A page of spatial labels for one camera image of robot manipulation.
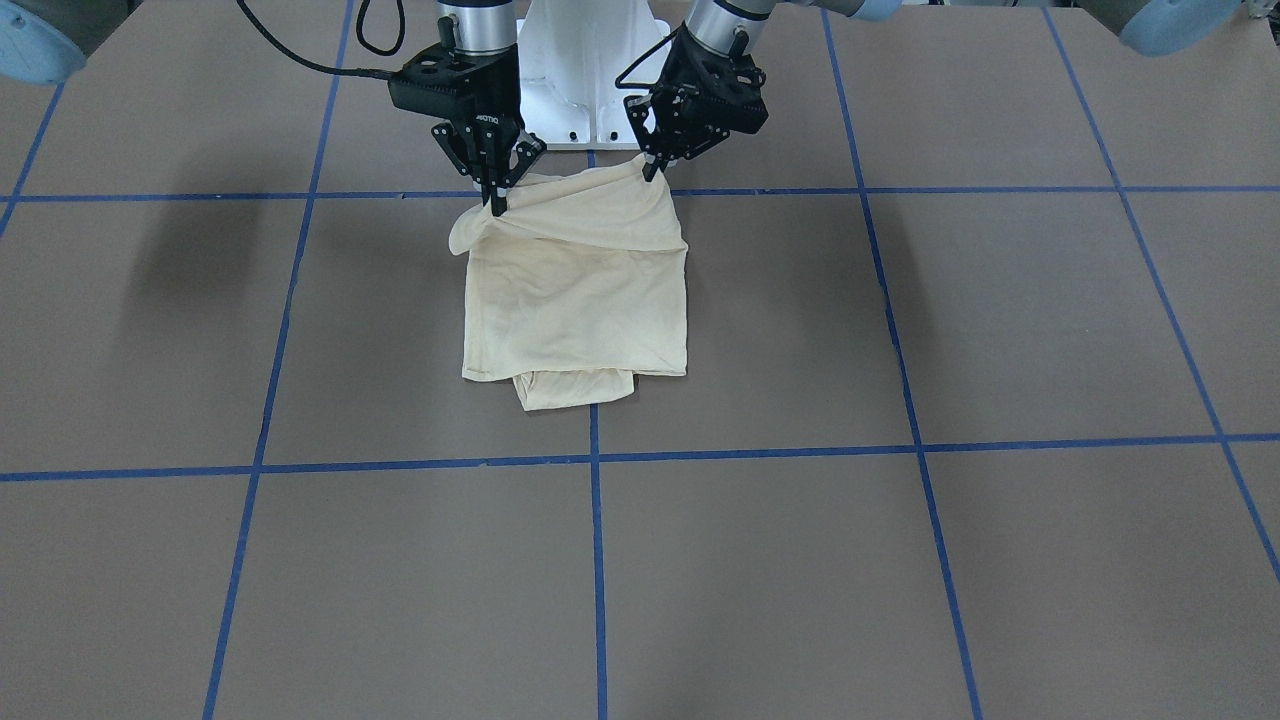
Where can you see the beige printed t-shirt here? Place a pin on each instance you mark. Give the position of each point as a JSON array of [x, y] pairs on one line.
[[577, 289]]

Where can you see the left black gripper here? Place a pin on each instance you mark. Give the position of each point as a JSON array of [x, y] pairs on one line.
[[672, 133]]

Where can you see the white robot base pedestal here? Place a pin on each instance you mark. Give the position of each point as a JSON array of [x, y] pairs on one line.
[[570, 53]]

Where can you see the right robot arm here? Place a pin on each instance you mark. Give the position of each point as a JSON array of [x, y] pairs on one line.
[[46, 42]]

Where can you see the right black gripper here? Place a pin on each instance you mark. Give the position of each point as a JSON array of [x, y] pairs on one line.
[[491, 126]]

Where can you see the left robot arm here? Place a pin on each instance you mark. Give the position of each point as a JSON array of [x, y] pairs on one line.
[[1149, 28]]

